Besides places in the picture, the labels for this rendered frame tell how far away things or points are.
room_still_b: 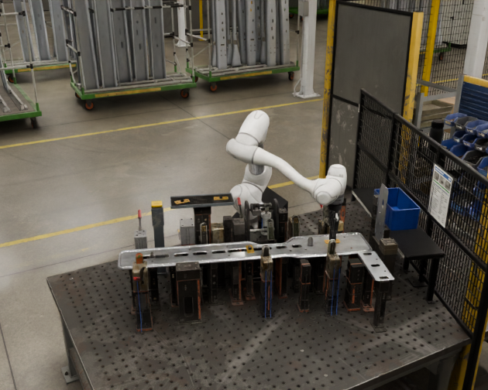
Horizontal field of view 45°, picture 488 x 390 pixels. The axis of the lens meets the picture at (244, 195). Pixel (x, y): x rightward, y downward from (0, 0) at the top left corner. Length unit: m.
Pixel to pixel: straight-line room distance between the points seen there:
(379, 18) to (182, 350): 3.58
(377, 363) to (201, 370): 0.84
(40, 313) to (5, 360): 0.52
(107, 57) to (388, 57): 5.44
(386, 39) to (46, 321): 3.63
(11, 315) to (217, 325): 2.02
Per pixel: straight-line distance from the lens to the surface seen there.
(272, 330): 3.11
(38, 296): 4.87
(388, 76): 5.45
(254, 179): 3.77
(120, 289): 3.50
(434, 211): 3.36
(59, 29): 12.30
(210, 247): 3.24
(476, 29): 7.40
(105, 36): 9.71
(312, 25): 10.03
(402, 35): 5.29
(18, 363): 4.26
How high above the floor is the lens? 2.59
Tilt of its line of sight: 24 degrees down
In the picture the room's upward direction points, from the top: straight up
